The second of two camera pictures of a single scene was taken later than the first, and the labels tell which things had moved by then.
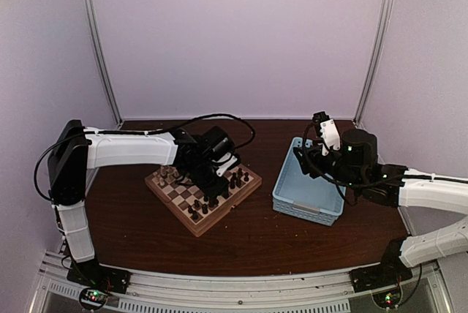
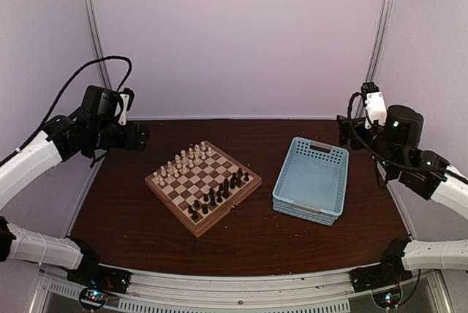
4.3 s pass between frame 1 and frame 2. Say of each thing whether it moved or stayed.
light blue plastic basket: stayed
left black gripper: moved
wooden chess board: stayed
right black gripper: moved
